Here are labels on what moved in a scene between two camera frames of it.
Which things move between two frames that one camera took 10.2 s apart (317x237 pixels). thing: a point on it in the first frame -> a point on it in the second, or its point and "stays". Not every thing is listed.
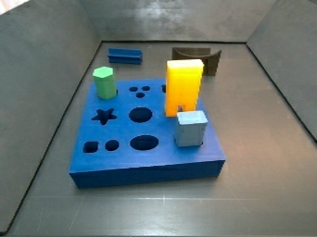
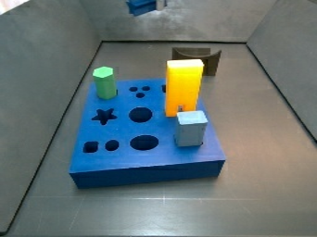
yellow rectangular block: x=184 y=84 stays
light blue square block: x=192 y=125 stays
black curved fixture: x=208 y=58 stays
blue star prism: x=125 y=56 -> x=141 y=6
